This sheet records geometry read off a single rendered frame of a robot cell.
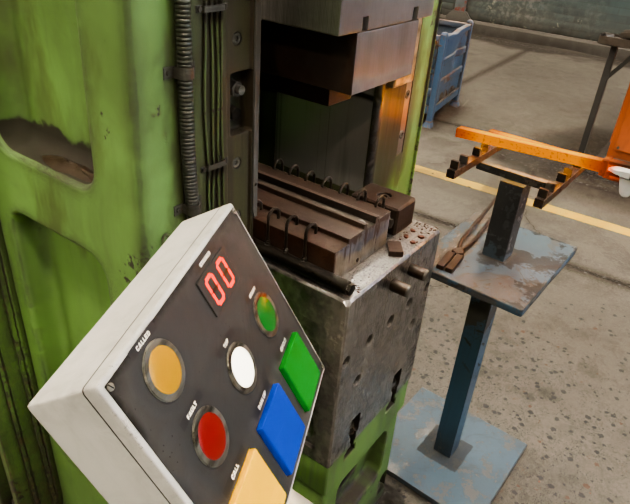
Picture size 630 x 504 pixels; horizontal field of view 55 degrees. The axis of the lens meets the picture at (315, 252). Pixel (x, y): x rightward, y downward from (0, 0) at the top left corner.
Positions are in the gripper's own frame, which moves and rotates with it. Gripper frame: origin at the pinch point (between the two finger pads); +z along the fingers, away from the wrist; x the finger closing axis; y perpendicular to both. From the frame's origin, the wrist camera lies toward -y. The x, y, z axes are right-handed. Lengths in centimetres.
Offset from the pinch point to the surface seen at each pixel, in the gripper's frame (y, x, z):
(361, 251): 14, -51, 31
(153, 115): -18, -89, 42
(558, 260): 31.2, 9.3, 7.7
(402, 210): 10.5, -34.9, 31.5
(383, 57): -24, -52, 30
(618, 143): 82, 303, 56
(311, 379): 10, -90, 11
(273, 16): -29, -67, 41
